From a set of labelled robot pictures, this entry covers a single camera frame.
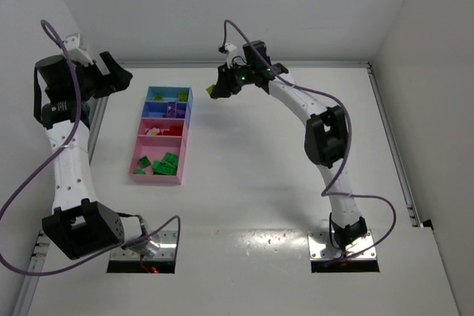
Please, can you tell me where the green lego plate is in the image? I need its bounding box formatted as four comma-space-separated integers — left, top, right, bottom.
152, 161, 177, 175

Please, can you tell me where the light blue bin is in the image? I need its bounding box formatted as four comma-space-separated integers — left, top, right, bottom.
146, 86, 193, 103

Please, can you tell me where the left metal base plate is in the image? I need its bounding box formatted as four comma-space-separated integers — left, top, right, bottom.
109, 231, 177, 262

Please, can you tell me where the dark green lego brick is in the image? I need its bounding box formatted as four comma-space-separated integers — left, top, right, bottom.
138, 156, 151, 168

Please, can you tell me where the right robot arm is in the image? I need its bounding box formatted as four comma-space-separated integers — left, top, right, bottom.
208, 41, 367, 251

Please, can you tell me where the dark blue bin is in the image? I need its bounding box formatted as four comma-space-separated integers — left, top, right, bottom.
141, 101, 192, 127

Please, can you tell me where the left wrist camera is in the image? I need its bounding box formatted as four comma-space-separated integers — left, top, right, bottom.
63, 33, 93, 66

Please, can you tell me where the upper pink bin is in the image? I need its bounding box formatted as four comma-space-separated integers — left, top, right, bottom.
137, 118, 187, 137

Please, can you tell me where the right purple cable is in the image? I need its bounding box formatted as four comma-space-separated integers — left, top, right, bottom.
218, 19, 398, 261

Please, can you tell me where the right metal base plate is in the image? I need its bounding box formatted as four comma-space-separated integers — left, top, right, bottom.
307, 231, 377, 261

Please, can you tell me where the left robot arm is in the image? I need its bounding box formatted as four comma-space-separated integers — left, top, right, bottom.
34, 51, 146, 260

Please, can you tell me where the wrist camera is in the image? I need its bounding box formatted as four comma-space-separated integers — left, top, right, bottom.
218, 42, 238, 68
63, 33, 93, 66

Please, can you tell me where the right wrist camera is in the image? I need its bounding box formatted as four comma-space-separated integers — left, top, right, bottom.
218, 42, 238, 68

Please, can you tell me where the lime small lego brick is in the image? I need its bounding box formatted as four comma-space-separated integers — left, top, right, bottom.
206, 85, 215, 95

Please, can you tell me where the metal base plate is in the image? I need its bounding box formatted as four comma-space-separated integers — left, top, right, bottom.
109, 231, 177, 262
307, 231, 377, 261

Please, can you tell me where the purple cable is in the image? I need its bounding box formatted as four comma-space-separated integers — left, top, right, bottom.
218, 19, 398, 261
0, 19, 181, 277

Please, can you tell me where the purple half round lego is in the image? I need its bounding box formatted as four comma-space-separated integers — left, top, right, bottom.
166, 101, 176, 118

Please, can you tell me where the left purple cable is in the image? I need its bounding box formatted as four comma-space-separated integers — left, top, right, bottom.
0, 19, 181, 277

